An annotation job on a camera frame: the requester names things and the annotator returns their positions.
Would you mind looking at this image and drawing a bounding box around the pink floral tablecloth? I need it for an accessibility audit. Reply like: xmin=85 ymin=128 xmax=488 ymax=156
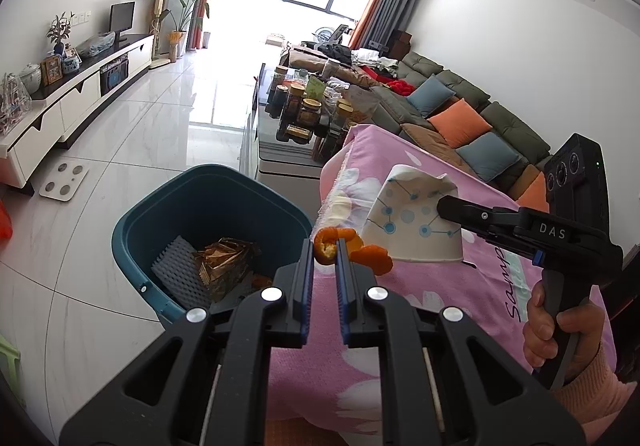
xmin=267 ymin=125 xmax=541 ymax=435

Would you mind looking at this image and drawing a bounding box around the blue grey cushion near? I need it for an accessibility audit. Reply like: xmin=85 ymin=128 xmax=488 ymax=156
xmin=456 ymin=132 xmax=520 ymax=183

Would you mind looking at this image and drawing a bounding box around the orange cushion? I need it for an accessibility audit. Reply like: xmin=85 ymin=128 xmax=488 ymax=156
xmin=428 ymin=99 xmax=491 ymax=149
xmin=510 ymin=173 xmax=549 ymax=213

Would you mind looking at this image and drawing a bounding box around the glass coffee table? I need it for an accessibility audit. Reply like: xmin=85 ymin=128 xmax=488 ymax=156
xmin=240 ymin=64 xmax=356 ymax=183

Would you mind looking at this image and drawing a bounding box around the orange peel large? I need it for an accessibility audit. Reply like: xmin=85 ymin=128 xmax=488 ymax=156
xmin=312 ymin=227 xmax=394 ymax=276

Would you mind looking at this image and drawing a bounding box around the pink sleeve forearm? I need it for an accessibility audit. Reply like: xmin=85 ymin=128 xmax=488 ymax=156
xmin=552 ymin=350 xmax=639 ymax=445

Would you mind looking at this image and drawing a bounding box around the white black TV cabinet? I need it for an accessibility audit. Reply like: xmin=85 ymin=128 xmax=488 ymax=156
xmin=0 ymin=34 xmax=154 ymax=189

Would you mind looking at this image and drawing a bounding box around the tall potted plant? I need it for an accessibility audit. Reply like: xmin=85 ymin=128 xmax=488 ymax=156
xmin=160 ymin=0 xmax=196 ymax=62

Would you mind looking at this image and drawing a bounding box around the teal plastic trash bin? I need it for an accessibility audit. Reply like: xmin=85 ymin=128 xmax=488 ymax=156
xmin=112 ymin=164 xmax=312 ymax=328

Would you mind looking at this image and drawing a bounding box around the orange cushion near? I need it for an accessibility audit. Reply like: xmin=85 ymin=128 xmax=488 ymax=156
xmin=510 ymin=173 xmax=549 ymax=213

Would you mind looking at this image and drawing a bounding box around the small black monitor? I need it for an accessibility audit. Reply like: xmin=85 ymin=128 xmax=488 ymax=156
xmin=110 ymin=2 xmax=134 ymax=44

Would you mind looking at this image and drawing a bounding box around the white foam fruit net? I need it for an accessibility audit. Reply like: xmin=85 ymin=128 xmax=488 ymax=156
xmin=151 ymin=236 xmax=210 ymax=310

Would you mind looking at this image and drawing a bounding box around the blue grey cushion far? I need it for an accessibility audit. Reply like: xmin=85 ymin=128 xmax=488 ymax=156
xmin=407 ymin=75 xmax=454 ymax=119

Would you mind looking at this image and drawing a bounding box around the right orange grey curtain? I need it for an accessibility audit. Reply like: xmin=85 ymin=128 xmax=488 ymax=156
xmin=350 ymin=0 xmax=417 ymax=54

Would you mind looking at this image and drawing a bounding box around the orange cushion far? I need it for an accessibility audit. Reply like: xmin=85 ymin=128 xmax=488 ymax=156
xmin=428 ymin=99 xmax=491 ymax=149

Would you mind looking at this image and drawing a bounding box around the orange plastic bag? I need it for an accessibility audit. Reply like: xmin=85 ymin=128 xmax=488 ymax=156
xmin=0 ymin=201 xmax=13 ymax=243

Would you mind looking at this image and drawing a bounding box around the green plastic stool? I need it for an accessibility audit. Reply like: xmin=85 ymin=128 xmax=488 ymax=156
xmin=0 ymin=336 xmax=25 ymax=406

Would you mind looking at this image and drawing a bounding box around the orange peel small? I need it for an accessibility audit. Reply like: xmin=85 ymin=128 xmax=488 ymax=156
xmin=252 ymin=275 xmax=272 ymax=290

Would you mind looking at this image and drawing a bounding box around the crushed white paper cup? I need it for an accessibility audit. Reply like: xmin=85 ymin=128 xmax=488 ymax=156
xmin=361 ymin=164 xmax=463 ymax=263

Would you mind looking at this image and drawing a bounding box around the blue grey cushion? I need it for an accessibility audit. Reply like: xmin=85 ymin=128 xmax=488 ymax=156
xmin=407 ymin=75 xmax=454 ymax=119
xmin=456 ymin=132 xmax=520 ymax=183

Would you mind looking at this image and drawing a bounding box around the dark green sectional sofa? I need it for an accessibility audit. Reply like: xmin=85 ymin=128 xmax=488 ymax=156
xmin=362 ymin=51 xmax=551 ymax=199

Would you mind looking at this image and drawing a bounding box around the white bathroom scale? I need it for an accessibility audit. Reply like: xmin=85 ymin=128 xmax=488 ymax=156
xmin=39 ymin=160 xmax=90 ymax=202

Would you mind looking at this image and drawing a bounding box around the person right hand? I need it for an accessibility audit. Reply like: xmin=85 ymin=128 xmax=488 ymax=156
xmin=523 ymin=282 xmax=604 ymax=379

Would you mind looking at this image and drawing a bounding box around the gold foil snack wrapper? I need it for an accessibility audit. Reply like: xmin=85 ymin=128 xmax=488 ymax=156
xmin=193 ymin=238 xmax=260 ymax=302

